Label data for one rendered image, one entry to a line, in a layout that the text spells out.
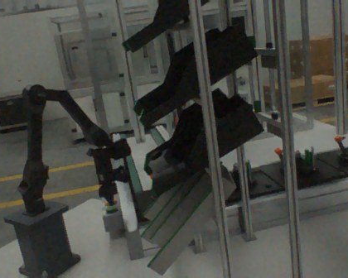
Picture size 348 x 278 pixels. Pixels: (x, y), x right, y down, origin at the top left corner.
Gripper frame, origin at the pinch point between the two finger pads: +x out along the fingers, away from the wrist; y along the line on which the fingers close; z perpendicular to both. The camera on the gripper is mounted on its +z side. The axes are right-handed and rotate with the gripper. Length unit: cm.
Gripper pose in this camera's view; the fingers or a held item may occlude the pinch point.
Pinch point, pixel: (110, 196)
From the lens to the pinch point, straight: 139.8
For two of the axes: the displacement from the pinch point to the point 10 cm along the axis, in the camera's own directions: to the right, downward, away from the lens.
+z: 9.7, -2.0, 1.5
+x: 1.5, 9.5, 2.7
